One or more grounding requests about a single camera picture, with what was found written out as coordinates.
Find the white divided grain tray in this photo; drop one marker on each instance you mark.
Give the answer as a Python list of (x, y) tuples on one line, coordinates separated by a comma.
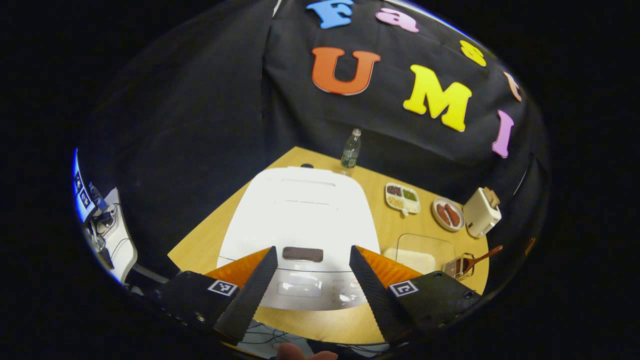
[(402, 198)]

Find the brown wooden spoon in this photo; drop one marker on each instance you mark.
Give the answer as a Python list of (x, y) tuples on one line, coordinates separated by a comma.
[(480, 256)]

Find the white rice cooker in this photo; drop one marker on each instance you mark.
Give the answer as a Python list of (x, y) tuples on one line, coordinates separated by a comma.
[(300, 215)]

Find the white toaster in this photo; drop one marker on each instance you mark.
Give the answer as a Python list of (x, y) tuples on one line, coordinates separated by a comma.
[(480, 217)]

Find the clear plastic rice container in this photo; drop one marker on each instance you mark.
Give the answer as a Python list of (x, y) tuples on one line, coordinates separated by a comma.
[(425, 245)]

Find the computer monitor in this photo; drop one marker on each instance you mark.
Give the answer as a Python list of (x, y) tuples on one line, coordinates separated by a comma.
[(82, 195)]

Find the white side desk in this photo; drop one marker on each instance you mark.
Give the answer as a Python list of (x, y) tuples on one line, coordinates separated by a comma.
[(122, 250)]

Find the toast bread slice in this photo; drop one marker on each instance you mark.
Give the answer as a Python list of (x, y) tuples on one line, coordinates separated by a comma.
[(492, 196)]

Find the white round plate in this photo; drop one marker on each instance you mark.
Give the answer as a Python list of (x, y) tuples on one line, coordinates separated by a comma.
[(448, 228)]

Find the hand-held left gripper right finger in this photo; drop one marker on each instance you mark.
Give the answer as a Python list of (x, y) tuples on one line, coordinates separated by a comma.
[(375, 295)]

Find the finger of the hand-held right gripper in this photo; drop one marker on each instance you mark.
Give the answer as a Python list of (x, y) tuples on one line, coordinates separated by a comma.
[(530, 246)]

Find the clear plastic water bottle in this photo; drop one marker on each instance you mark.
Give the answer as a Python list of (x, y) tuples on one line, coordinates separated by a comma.
[(351, 152)]

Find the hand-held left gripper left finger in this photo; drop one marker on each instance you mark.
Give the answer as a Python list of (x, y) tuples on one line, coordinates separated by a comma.
[(250, 295)]

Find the brown meat piece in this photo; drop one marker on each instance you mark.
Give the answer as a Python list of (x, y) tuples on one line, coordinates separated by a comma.
[(453, 214), (442, 215)]

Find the black backdrop cloth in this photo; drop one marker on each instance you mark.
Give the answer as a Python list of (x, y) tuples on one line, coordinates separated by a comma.
[(200, 125)]

